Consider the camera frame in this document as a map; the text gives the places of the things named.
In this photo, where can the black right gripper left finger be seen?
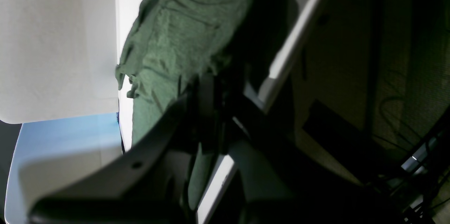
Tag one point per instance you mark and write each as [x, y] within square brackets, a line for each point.
[149, 183]

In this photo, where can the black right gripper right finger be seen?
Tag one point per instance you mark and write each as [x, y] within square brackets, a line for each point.
[282, 185]

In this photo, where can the green long sleeve shirt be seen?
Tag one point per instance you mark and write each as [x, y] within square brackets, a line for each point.
[173, 40]

